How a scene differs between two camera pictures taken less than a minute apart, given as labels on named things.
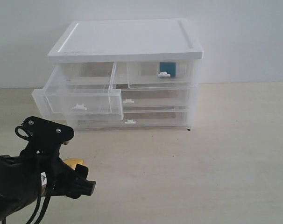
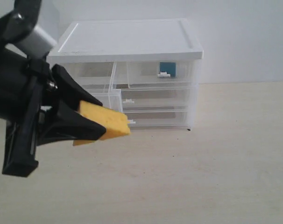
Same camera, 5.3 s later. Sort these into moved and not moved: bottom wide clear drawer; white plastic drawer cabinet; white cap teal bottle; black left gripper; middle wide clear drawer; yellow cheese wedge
Moved: yellow cheese wedge; black left gripper
Not moved: white plastic drawer cabinet; white cap teal bottle; bottom wide clear drawer; middle wide clear drawer
